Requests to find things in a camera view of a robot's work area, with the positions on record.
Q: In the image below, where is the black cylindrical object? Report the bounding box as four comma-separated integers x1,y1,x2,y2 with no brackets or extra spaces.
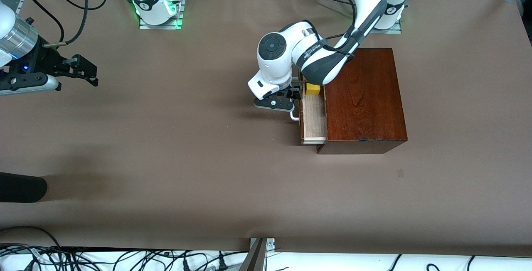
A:
0,172,47,203

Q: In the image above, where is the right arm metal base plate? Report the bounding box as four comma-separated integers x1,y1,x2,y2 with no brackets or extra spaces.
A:
138,0,184,30

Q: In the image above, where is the brown paper table cover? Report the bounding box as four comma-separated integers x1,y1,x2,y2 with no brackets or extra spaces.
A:
0,0,532,257

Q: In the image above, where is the dark wooden drawer cabinet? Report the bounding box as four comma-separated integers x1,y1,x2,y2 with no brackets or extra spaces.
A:
317,47,408,155

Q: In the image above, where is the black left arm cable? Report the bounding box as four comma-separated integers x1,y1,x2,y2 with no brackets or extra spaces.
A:
320,0,363,58

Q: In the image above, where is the aluminium frame post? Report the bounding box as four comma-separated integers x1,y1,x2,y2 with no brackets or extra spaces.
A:
239,238,276,271

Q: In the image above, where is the wooden drawer with white handle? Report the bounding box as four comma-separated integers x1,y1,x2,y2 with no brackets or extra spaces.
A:
290,81,329,145

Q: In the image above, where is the black floor cable tangle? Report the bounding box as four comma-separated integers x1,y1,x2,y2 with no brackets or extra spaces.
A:
0,226,250,271

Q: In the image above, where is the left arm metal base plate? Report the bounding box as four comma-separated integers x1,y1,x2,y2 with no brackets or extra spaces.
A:
369,18,403,34

